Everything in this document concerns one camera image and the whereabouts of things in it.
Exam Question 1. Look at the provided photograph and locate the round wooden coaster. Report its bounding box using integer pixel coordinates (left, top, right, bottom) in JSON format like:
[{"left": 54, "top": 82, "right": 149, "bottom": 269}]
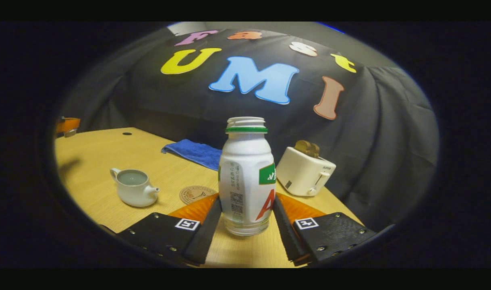
[{"left": 179, "top": 185, "right": 218, "bottom": 205}]

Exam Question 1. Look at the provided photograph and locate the blue towel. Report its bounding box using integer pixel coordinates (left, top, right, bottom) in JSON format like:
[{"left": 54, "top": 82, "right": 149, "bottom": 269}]
[{"left": 161, "top": 139, "right": 223, "bottom": 171}]

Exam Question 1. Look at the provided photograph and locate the white plastic water bottle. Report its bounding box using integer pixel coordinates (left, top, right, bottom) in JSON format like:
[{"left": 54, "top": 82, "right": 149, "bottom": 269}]
[{"left": 218, "top": 116, "right": 277, "bottom": 237}]

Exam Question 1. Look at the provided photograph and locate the black backdrop cloth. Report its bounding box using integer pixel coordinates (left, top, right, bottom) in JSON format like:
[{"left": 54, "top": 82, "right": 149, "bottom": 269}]
[{"left": 58, "top": 28, "right": 439, "bottom": 232}]

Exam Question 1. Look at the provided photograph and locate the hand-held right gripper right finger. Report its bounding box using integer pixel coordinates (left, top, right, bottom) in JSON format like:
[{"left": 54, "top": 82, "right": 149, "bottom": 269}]
[{"left": 273, "top": 193, "right": 377, "bottom": 266}]

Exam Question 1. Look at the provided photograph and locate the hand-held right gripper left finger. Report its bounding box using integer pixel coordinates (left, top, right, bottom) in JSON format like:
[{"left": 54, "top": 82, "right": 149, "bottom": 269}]
[{"left": 116, "top": 193, "right": 223, "bottom": 267}]

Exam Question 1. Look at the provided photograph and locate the white ceramic teacup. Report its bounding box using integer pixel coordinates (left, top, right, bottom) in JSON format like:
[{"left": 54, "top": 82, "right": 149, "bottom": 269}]
[{"left": 110, "top": 168, "right": 161, "bottom": 207}]

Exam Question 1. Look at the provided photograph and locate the white toaster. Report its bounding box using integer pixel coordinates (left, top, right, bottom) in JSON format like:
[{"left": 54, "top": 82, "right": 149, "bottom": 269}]
[{"left": 276, "top": 146, "right": 337, "bottom": 197}]

